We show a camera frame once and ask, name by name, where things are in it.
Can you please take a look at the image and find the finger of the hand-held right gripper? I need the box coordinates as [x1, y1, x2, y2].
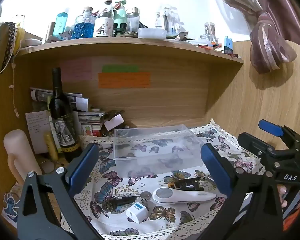
[237, 132, 280, 165]
[258, 119, 300, 150]

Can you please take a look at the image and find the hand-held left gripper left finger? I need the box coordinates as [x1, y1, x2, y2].
[16, 143, 100, 240]

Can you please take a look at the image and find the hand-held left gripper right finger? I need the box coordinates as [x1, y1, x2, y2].
[199, 143, 283, 240]

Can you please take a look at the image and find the small black device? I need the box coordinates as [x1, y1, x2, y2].
[171, 177, 205, 191]

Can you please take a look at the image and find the white handheld device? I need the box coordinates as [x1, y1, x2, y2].
[152, 187, 217, 205]

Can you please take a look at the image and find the clear plastic container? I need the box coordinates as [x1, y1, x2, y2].
[113, 124, 206, 176]

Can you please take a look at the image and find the white charger plug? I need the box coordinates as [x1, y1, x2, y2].
[125, 202, 149, 224]

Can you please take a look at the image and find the person's right hand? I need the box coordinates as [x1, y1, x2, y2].
[276, 184, 289, 209]

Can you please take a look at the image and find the yellow tube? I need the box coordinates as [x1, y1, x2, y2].
[44, 133, 59, 161]

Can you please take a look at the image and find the pile of small boxes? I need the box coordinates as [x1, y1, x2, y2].
[76, 108, 127, 137]

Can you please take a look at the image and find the dark wine bottle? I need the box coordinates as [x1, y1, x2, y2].
[48, 67, 82, 163]

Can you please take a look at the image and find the white handwritten paper note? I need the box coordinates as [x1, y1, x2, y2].
[25, 110, 52, 155]

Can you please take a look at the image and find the butterfly print lace tablecloth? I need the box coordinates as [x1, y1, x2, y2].
[57, 118, 265, 240]

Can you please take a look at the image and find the rolled magazine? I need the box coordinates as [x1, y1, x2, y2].
[29, 87, 90, 112]

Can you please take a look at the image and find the pink cylindrical bottle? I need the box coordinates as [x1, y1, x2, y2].
[3, 129, 42, 183]

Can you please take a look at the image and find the blue cartoon sticker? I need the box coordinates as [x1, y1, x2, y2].
[3, 192, 21, 217]

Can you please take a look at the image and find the orange sticky note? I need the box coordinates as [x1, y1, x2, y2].
[98, 72, 151, 89]

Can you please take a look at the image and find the pink sticky note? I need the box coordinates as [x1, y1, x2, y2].
[61, 57, 93, 82]

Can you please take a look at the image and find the mauve curtain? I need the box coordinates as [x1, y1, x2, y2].
[207, 0, 300, 75]

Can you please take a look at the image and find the green sticky note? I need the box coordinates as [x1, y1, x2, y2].
[102, 65, 140, 72]

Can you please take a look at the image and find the small glass jar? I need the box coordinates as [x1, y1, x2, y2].
[204, 22, 216, 42]

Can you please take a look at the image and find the wooden shelf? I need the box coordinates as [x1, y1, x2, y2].
[14, 37, 244, 120]

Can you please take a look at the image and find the glass bottle with blue beads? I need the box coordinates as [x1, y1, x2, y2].
[73, 7, 95, 39]

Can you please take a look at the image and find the blue liquid bottle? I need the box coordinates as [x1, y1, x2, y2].
[55, 12, 68, 37]

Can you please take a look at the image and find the black lace ribbon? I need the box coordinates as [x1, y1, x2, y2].
[0, 22, 17, 73]

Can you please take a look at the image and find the tall bottle with white label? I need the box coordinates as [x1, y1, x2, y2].
[93, 0, 115, 38]

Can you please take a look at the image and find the clear blister packaging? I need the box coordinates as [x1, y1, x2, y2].
[155, 4, 182, 35]

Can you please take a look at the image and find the white plastic box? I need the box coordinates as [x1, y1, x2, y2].
[138, 28, 167, 40]

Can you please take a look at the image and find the clear glass jar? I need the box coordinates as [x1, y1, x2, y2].
[127, 7, 140, 32]

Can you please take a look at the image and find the green pump bottle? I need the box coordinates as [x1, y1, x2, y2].
[113, 0, 128, 32]

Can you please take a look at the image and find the metal ring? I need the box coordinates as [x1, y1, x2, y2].
[38, 160, 56, 175]

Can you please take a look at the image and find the white cord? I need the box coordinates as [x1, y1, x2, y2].
[8, 55, 20, 118]

